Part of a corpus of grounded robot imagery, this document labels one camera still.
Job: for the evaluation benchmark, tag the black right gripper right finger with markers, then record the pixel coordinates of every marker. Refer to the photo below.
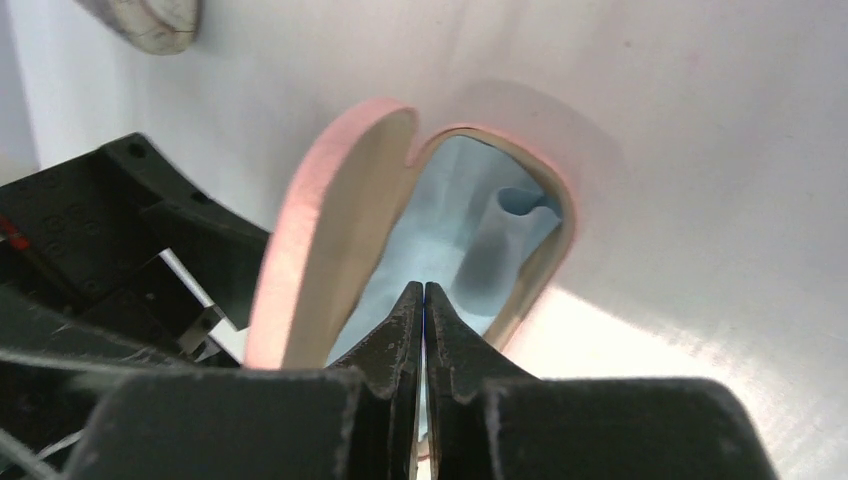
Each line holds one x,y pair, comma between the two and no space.
491,419

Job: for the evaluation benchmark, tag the light blue cloth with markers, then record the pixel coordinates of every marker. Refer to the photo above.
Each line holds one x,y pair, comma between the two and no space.
474,218

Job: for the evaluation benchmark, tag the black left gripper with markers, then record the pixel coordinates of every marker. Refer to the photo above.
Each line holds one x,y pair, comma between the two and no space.
111,263

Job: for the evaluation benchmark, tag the map print glasses case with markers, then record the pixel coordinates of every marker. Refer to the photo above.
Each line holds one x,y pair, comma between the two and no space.
156,27

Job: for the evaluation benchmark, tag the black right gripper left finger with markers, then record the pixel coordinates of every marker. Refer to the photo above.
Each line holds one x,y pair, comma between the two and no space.
355,419

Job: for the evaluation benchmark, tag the pink glasses case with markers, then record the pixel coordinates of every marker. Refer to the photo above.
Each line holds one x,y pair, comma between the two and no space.
348,192

